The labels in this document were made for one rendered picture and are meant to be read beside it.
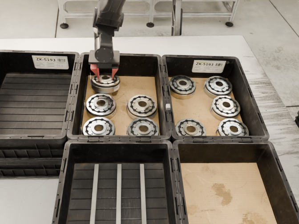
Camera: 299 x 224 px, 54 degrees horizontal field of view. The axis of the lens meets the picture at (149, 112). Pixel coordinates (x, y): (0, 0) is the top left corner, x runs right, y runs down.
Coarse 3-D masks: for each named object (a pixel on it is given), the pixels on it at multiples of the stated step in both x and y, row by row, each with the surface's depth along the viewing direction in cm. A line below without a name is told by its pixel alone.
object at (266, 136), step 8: (168, 56) 111; (176, 56) 112; (184, 56) 112; (192, 56) 112; (200, 56) 113; (208, 56) 113; (216, 56) 113; (224, 56) 114; (232, 56) 114; (240, 64) 111; (240, 72) 108; (168, 80) 102; (248, 88) 103; (168, 96) 97; (256, 104) 98; (168, 112) 93; (256, 112) 95; (264, 128) 91; (176, 136) 86; (184, 136) 86; (192, 136) 87; (200, 136) 87; (208, 136) 87; (216, 136) 87; (224, 136) 87; (232, 136) 88; (240, 136) 88; (248, 136) 88; (256, 136) 88; (264, 136) 89
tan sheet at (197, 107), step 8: (200, 80) 119; (200, 88) 115; (192, 96) 112; (200, 96) 112; (208, 96) 113; (232, 96) 114; (176, 104) 109; (184, 104) 109; (192, 104) 109; (200, 104) 110; (208, 104) 110; (176, 112) 106; (184, 112) 106; (192, 112) 107; (200, 112) 107; (208, 112) 107; (176, 120) 103; (200, 120) 104; (208, 120) 105; (216, 120) 105; (240, 120) 106; (208, 128) 102; (216, 128) 102
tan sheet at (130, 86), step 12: (120, 84) 114; (132, 84) 114; (144, 84) 115; (120, 96) 109; (132, 96) 110; (156, 96) 111; (84, 108) 104; (120, 108) 105; (84, 120) 100; (120, 120) 102; (132, 120) 102; (156, 120) 103; (120, 132) 98
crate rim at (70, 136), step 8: (80, 56) 107; (128, 56) 110; (136, 56) 110; (144, 56) 110; (152, 56) 111; (160, 56) 111; (80, 64) 104; (160, 64) 108; (80, 72) 101; (160, 72) 105; (80, 80) 99; (160, 80) 102; (72, 104) 91; (72, 112) 89; (72, 120) 89; (168, 120) 90; (72, 128) 85; (168, 128) 88; (72, 136) 83; (80, 136) 84; (88, 136) 84; (96, 136) 84; (104, 136) 84; (112, 136) 84; (120, 136) 85; (128, 136) 85; (136, 136) 85; (144, 136) 85; (152, 136) 85; (160, 136) 86; (168, 136) 86
